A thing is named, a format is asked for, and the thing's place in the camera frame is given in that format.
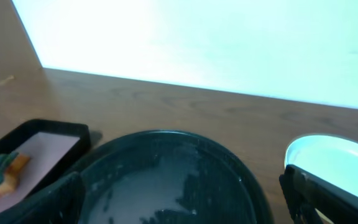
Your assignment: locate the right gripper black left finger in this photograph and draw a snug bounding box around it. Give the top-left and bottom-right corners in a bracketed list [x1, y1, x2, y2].
[0, 172, 86, 224]

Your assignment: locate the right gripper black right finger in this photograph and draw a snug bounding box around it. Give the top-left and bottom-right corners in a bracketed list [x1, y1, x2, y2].
[279, 165, 358, 223]

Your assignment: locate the mint green plate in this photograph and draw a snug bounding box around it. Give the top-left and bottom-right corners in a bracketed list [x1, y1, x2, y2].
[283, 133, 358, 207]

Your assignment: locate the yellow green scrub sponge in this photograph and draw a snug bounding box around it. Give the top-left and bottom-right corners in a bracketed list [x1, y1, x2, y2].
[0, 152, 31, 197]

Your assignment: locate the black rectangular water tray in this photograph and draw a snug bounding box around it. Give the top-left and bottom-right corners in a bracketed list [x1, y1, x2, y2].
[0, 119, 91, 213]

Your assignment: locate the round black serving tray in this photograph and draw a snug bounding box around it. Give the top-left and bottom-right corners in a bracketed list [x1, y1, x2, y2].
[72, 130, 273, 224]

